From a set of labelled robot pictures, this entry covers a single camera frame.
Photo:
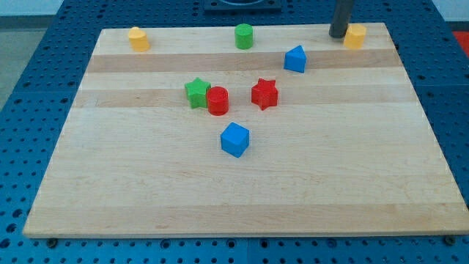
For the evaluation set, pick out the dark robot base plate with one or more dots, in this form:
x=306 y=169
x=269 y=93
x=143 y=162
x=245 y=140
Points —
x=241 y=5

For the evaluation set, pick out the wooden board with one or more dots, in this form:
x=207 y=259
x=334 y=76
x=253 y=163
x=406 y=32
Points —
x=348 y=150

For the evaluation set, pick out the green cylinder block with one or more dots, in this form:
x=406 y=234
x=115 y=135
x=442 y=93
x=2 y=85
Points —
x=244 y=36

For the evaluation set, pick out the red cylinder block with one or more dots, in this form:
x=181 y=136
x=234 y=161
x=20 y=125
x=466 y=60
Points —
x=217 y=101

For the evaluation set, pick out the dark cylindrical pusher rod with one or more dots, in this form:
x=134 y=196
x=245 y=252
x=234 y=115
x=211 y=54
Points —
x=341 y=18

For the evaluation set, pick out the red star block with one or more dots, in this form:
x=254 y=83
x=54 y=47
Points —
x=264 y=93

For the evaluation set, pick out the green star block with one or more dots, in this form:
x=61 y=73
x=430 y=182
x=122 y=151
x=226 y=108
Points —
x=196 y=91

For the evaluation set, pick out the yellow heart block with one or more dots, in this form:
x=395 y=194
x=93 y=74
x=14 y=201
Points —
x=138 y=39

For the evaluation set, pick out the blue triangular prism block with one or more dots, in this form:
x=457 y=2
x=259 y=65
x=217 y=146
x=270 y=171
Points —
x=295 y=59

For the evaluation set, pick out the yellow hexagon block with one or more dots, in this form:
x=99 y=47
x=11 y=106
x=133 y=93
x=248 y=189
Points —
x=355 y=36

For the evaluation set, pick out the blue cube block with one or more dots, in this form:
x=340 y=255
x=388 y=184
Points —
x=235 y=139

